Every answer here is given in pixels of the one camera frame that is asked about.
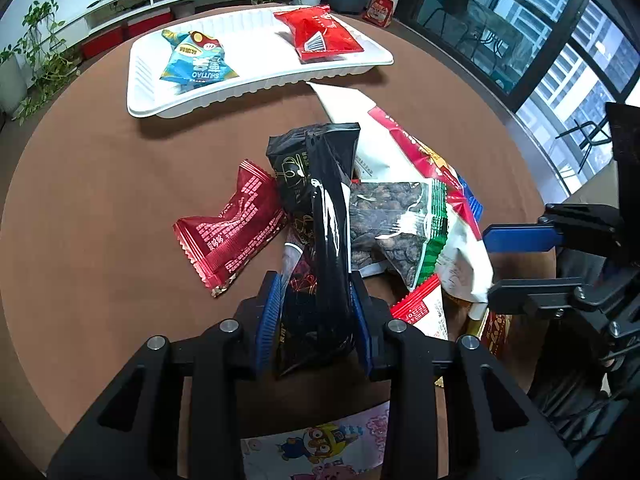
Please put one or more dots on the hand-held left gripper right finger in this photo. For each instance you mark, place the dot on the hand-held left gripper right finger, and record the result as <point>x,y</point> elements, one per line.
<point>362,330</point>

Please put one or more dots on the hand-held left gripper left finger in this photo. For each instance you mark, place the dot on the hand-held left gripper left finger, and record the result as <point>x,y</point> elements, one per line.
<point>268,320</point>

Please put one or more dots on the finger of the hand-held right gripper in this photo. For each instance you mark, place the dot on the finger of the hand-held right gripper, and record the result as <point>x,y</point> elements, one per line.
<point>515,238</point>
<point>520,294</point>

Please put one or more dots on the orange snack packet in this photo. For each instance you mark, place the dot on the orange snack packet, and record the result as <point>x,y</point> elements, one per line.
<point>497,332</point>

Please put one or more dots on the black snack packet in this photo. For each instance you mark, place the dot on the black snack packet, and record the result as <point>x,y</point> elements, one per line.
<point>330,240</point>

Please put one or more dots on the clear nut packet green edge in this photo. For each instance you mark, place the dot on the clear nut packet green edge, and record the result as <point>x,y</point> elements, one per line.
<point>390,220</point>

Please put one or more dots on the pink cartoon snack packet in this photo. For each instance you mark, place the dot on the pink cartoon snack packet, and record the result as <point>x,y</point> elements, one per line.
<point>310,445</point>

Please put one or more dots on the large white red snack bag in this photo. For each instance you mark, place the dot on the large white red snack bag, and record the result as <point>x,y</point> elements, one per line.
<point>380,135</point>

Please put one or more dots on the white plastic tray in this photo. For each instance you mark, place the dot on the white plastic tray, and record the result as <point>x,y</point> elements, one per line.
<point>255,65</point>

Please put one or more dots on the small red white packet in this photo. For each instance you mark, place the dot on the small red white packet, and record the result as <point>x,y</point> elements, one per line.
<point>425,310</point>

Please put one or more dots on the dark red snack packet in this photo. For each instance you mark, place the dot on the dark red snack packet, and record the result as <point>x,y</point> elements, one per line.
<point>230,230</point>

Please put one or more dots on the black balcony chair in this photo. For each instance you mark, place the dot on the black balcony chair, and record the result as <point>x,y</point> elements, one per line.
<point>457,2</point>
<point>587,135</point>

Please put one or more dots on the glass sliding door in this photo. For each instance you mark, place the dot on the glass sliding door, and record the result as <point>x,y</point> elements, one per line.
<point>550,25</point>

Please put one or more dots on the light blue snack packet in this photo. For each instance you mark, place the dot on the light blue snack packet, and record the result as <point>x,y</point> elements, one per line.
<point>200,66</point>

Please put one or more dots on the red bag on floor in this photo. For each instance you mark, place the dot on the red bag on floor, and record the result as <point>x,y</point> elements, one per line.
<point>379,11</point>

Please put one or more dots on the bright red snack packet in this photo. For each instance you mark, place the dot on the bright red snack packet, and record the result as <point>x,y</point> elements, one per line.
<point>320,30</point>

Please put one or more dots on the red storage box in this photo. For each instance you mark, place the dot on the red storage box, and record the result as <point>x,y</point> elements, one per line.
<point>149,22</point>

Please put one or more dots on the trailing green plant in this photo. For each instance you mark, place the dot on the trailing green plant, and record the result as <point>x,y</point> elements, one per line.
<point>47,65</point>

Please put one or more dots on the round white planter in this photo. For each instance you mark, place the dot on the round white planter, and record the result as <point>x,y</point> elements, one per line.
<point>11,85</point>

